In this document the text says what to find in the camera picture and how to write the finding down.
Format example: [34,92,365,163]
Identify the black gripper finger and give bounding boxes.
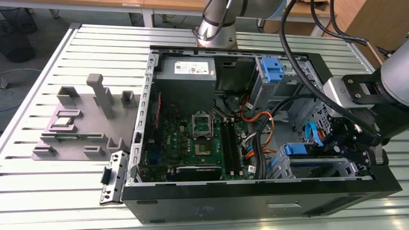
[331,117,355,154]
[344,145,388,168]

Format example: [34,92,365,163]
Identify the power wire black connector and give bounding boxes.
[317,129,333,144]

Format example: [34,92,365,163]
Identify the blue data wire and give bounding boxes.
[304,121,324,147]

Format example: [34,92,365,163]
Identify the hard disk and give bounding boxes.
[269,142,345,174]

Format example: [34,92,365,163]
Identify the metal disk bay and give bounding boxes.
[276,143,367,179]

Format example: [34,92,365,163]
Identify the black RAM slot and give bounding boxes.
[221,118,233,175]
[231,118,244,175]

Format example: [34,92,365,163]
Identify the blue drive cage latch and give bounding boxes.
[261,57,285,82]

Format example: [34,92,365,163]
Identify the CPU socket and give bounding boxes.
[193,140,216,156]

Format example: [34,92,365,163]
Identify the wooden cabinet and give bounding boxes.
[347,0,409,60]

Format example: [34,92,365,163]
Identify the metal socket cover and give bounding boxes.
[191,113,215,141]

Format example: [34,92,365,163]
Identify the black PC case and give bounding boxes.
[121,44,404,225]

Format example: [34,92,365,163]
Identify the black graphics card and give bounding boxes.
[173,165,223,182]

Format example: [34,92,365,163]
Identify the grey power supply unit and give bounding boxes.
[156,56,219,113]

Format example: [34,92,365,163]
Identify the green motherboard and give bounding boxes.
[140,115,255,183]

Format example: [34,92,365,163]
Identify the blue expansion slot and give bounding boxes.
[145,152,160,167]

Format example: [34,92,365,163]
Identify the grey parts rack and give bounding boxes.
[31,73,143,161]

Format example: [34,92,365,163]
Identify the wooden desk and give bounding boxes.
[47,0,339,36]

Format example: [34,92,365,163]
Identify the green RAM stick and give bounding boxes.
[54,134,91,141]

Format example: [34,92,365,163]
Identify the silver CPU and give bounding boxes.
[52,117,76,127]

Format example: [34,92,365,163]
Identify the black round bin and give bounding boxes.
[6,31,36,63]

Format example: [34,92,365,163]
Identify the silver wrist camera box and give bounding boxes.
[323,78,356,109]

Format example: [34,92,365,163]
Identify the orange wire bundle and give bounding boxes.
[239,111,277,159]

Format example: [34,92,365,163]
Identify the black cable bundle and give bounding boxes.
[255,93,320,180]

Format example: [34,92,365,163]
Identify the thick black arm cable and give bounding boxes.
[279,0,383,138]
[309,0,384,63]

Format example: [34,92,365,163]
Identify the red twisted wire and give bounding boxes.
[141,92,163,144]

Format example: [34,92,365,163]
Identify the grey hinged card bracket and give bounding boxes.
[99,149,129,207]

